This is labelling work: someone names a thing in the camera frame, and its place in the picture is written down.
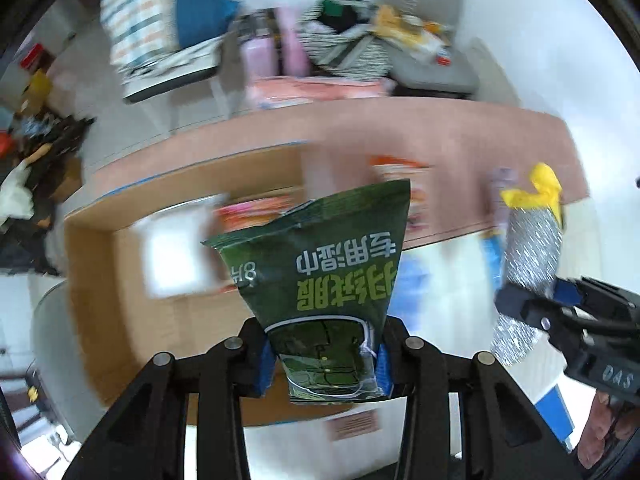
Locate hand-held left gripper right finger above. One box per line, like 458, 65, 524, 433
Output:
376, 317, 582, 480

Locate white flat packet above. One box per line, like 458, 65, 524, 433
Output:
133, 196, 229, 300

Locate silver glitter pouch yellow top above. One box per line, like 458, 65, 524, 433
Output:
490, 162, 567, 367

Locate red orange snack packet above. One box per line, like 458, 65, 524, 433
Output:
215, 191, 303, 235

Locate dark clutter pile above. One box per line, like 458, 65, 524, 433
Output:
0, 42, 97, 277

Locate grey chair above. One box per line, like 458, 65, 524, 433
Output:
374, 0, 482, 97

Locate grey round seat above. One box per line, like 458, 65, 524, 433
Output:
29, 280, 103, 443

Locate blue plastic packet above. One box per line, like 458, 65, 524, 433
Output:
388, 254, 432, 322

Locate checked striped cloth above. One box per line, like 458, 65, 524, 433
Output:
99, 0, 182, 70

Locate yellow snack packets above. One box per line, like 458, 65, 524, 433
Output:
374, 5, 457, 67

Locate pink orange folded cloth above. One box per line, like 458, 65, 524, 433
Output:
247, 75, 394, 112

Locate green wet wipes packet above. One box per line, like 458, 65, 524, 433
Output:
201, 178, 412, 405

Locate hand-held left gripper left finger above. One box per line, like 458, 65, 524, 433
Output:
64, 318, 275, 480

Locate large cardboard box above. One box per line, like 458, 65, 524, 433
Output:
65, 97, 589, 429

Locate orange white snack packet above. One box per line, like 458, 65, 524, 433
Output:
369, 155, 432, 233

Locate blue cloth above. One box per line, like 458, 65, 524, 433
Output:
177, 0, 242, 52

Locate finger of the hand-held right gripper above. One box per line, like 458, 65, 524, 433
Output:
495, 284, 567, 347
552, 276, 586, 308

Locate pink bottle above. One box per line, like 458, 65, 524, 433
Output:
239, 10, 312, 83

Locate person's right hand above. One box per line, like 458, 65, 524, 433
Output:
575, 389, 640, 471

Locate blue white box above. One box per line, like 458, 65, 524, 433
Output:
539, 374, 577, 455

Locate black white striped bag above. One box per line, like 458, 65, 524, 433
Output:
294, 0, 397, 82

